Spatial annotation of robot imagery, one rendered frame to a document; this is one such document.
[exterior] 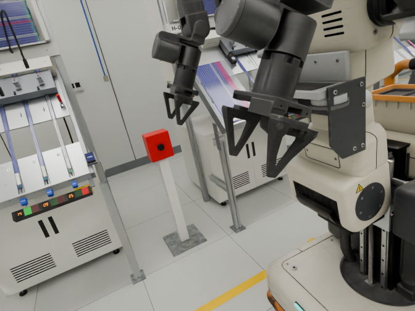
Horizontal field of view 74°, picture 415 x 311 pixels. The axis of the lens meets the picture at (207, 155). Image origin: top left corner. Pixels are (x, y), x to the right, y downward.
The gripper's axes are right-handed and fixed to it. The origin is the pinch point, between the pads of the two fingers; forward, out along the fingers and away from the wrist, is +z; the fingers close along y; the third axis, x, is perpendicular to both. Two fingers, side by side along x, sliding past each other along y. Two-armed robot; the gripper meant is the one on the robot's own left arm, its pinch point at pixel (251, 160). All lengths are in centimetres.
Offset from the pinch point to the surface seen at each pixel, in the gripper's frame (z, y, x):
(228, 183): 41, -107, 73
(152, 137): 22, -119, 22
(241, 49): -46, -146, 79
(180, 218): 72, -118, 53
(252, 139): 14, -138, 105
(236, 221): 66, -105, 87
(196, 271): 89, -87, 56
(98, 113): 41, -303, 12
